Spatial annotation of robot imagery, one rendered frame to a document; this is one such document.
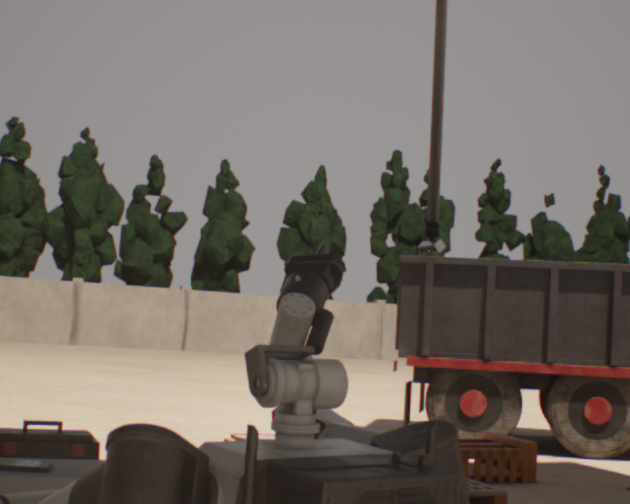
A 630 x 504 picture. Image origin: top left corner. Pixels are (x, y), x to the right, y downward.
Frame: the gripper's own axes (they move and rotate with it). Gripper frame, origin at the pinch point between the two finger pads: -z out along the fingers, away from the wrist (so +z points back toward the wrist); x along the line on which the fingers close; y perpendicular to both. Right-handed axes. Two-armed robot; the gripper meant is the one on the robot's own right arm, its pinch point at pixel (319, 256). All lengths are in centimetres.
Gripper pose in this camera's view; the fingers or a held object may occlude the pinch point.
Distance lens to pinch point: 189.0
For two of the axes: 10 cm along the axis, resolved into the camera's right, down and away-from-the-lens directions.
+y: -2.3, -8.1, -5.4
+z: -2.2, 5.8, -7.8
